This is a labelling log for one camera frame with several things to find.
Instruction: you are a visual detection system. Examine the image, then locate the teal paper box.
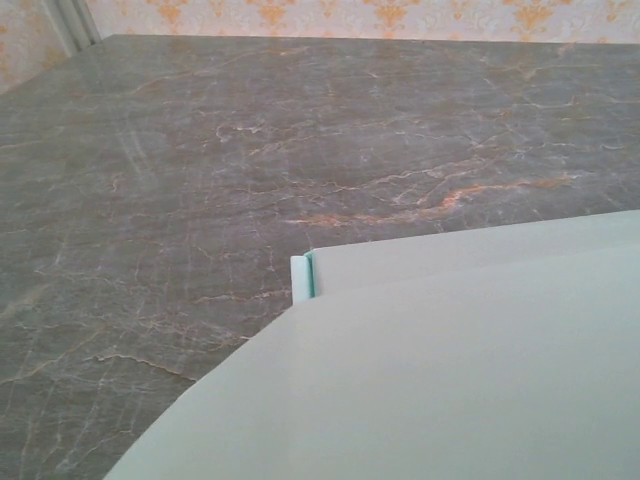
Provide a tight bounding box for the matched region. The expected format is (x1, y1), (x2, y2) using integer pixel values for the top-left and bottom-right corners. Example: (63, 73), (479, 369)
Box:
(107, 209), (640, 480)

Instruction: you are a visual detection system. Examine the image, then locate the aluminium frame post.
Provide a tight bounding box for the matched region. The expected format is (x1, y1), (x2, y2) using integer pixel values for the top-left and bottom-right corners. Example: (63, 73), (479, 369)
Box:
(42, 0), (104, 54)

